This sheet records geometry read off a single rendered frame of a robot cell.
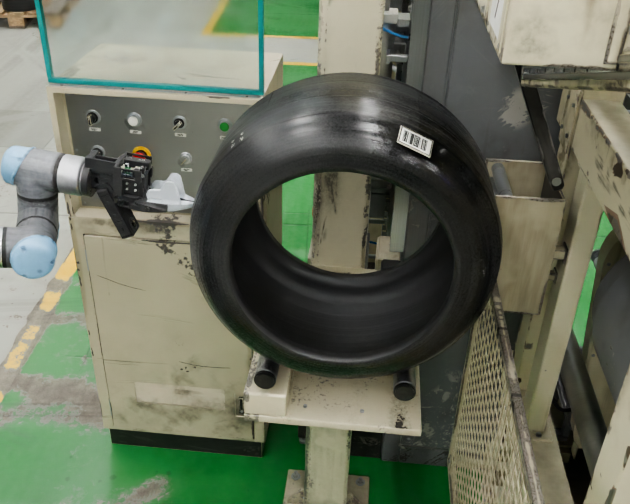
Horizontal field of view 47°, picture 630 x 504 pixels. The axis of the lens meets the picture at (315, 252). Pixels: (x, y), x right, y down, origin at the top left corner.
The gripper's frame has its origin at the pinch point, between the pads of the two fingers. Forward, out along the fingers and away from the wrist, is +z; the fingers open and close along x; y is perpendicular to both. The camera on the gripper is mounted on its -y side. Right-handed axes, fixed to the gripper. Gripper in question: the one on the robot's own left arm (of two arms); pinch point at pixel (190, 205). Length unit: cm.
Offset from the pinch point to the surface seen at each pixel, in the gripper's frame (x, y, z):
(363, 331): 6.1, -26.9, 38.5
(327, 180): 26.1, -2.4, 24.9
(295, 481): 41, -119, 32
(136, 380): 49, -95, -24
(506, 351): -8, -15, 65
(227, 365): 49, -82, 5
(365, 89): 2.5, 27.7, 28.7
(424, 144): -10.1, 24.8, 39.4
